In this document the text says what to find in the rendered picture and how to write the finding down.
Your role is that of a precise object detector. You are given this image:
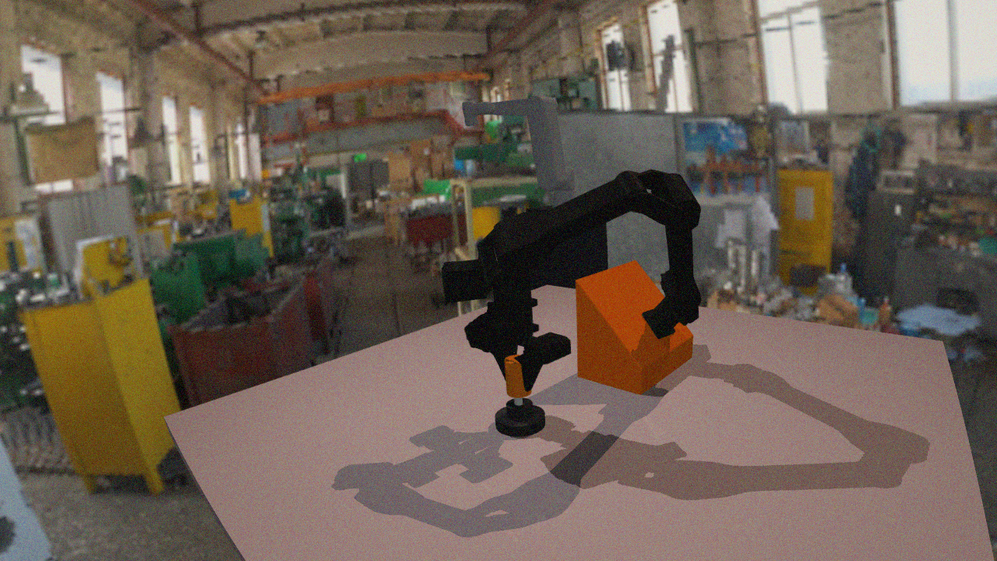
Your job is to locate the orange knob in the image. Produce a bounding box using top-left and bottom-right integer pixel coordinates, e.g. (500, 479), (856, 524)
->
(504, 355), (532, 398)

